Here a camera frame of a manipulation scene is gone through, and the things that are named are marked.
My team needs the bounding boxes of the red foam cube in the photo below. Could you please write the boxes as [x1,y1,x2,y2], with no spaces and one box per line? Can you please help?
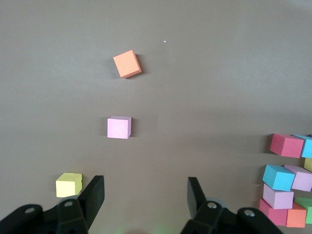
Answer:
[270,133,305,158]
[258,198,290,227]

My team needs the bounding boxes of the pink foam cube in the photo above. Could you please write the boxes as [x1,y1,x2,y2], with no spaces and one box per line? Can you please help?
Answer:
[262,183,294,210]
[107,116,132,139]
[284,164,312,193]

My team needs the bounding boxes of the green foam cube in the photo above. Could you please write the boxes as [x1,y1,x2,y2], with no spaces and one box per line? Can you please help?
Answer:
[293,196,312,224]

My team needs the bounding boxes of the light blue foam cube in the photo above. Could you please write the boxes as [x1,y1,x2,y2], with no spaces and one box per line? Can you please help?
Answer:
[292,134,312,158]
[262,164,296,192]

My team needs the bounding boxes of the orange foam cube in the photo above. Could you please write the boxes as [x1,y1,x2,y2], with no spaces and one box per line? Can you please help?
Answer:
[113,50,142,79]
[286,201,307,229]

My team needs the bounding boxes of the brown table cover sheet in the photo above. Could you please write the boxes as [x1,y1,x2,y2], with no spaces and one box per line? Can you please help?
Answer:
[0,0,312,234]

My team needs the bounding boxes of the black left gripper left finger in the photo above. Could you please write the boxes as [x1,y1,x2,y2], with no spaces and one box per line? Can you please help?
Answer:
[56,175,105,234]

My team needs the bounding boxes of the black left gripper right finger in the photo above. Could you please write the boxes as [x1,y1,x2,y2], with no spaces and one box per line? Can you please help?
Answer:
[181,176,241,234]

